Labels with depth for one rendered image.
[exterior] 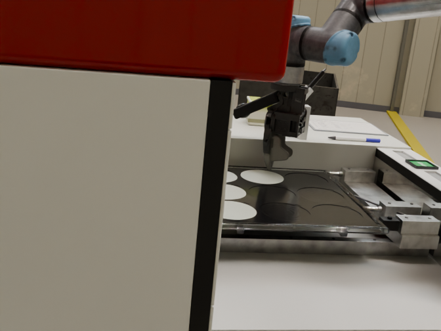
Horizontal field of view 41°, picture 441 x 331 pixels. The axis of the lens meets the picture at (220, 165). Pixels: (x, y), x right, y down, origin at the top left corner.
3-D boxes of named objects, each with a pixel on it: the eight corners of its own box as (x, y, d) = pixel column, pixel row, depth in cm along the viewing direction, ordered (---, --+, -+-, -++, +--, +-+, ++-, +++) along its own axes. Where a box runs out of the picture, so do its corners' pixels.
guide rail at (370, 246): (186, 251, 113) (188, 236, 112) (185, 247, 115) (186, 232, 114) (428, 256, 121) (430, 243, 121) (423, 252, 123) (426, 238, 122)
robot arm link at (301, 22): (301, 16, 126) (270, 12, 131) (294, 67, 129) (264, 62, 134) (321, 18, 132) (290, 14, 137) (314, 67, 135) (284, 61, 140)
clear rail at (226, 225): (196, 230, 106) (197, 222, 105) (195, 226, 107) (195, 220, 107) (390, 235, 112) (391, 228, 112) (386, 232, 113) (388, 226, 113)
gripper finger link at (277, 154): (285, 177, 138) (289, 138, 136) (260, 172, 140) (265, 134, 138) (288, 174, 141) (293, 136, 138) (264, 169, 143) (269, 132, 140)
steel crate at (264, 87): (325, 144, 560) (335, 73, 541) (333, 175, 463) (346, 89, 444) (239, 135, 566) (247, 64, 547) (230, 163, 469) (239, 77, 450)
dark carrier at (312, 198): (201, 224, 107) (201, 221, 107) (184, 168, 140) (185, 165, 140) (378, 229, 113) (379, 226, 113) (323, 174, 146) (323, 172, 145)
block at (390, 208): (383, 218, 123) (386, 205, 123) (377, 212, 127) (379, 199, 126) (419, 219, 125) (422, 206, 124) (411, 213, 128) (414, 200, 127)
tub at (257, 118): (247, 125, 158) (249, 100, 156) (244, 119, 165) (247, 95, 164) (274, 127, 159) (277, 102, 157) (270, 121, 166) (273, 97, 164)
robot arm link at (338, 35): (364, 12, 124) (319, 7, 130) (338, 48, 120) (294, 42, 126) (371, 40, 129) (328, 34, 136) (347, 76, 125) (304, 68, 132)
